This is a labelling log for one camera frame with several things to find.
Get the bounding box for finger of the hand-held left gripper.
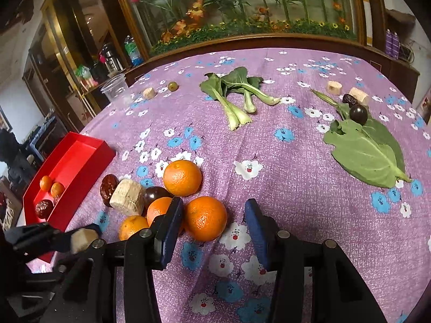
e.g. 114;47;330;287
25;263;68;285
5;223;73;260

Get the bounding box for glass flower display case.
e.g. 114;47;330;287
109;0;367;62

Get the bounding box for purple floral tablecloth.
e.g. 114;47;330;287
27;48;431;323

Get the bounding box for white yam piece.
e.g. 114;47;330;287
70;228;99;254

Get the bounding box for wall shelf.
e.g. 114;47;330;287
384;7;416;24

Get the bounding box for black kettle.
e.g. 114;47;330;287
89;61;108;82

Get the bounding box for clear plastic cup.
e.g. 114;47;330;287
100;73;130;105

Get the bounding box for red tray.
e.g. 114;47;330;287
22;132;117;264

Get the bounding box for steel thermos pot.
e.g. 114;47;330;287
101;43;122;74

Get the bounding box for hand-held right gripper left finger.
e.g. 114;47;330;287
40;196;185;323

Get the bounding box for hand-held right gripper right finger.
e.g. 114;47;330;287
245;198;388;323

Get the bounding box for dark purple plum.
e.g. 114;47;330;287
349;104;369;124
143;186;175;211

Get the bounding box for framed wall picture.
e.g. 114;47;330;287
0;106;12;133

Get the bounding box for table with blue cloth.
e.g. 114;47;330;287
23;118;69;165

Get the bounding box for light green cabbage leaf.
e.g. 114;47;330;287
322;119;412;189

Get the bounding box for green bag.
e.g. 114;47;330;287
75;65;93;83

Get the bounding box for plastic water bottle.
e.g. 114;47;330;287
124;35;144;67

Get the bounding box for dark green leaf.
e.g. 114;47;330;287
311;89;406;172

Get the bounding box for green bok choy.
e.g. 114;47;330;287
200;72;253;132
220;66;281;113

